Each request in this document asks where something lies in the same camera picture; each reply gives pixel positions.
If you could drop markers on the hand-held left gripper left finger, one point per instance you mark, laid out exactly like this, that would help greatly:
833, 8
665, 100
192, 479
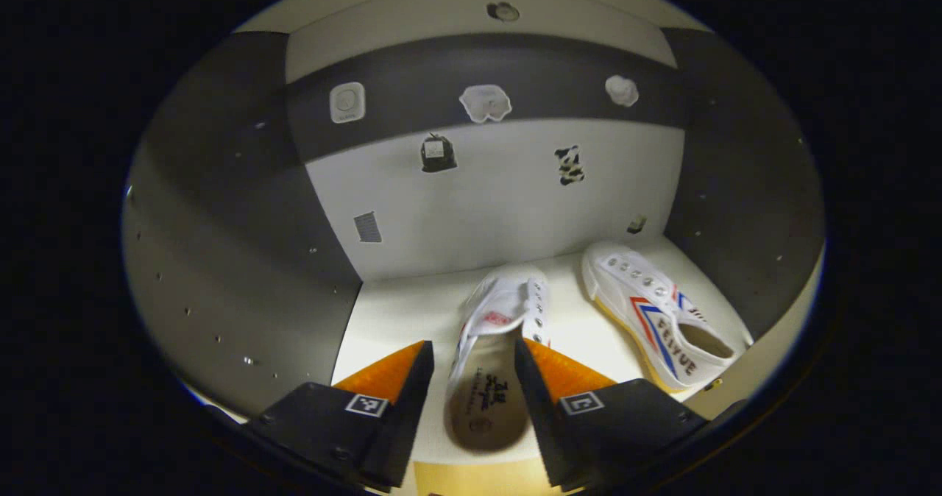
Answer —
408, 415

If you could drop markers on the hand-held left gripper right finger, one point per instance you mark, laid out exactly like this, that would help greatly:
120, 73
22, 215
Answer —
541, 415

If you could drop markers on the white canvas shoe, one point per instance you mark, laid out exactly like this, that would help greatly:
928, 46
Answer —
489, 378
662, 319

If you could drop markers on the white shoe cabinet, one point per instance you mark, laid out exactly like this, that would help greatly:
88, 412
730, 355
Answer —
478, 209

